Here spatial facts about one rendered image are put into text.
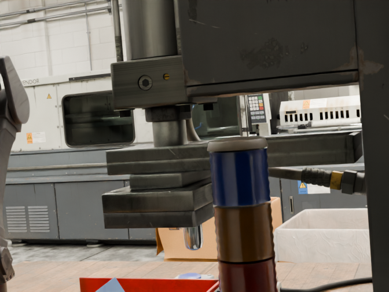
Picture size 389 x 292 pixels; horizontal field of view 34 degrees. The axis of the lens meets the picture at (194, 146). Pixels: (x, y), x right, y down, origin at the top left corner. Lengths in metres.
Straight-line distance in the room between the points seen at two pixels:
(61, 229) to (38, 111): 1.18
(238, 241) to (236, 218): 0.01
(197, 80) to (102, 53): 7.70
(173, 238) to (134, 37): 2.50
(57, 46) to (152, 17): 8.05
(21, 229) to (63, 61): 2.80
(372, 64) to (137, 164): 0.26
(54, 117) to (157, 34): 5.67
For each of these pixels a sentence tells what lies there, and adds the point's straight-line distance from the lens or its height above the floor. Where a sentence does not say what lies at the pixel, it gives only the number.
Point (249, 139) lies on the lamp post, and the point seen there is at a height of 1.20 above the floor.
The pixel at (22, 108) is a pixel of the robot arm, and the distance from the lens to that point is 1.11.
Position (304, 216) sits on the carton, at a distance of 3.44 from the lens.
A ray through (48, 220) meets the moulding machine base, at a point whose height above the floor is 0.27.
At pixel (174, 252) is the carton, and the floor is 0.54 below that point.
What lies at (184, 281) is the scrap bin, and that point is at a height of 0.96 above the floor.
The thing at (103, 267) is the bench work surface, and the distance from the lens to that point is 1.40.
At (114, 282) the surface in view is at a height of 1.02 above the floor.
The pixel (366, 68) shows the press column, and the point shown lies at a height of 1.24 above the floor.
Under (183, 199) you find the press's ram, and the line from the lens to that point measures 0.61.
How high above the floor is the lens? 1.22
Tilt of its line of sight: 3 degrees down
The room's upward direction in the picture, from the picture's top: 5 degrees counter-clockwise
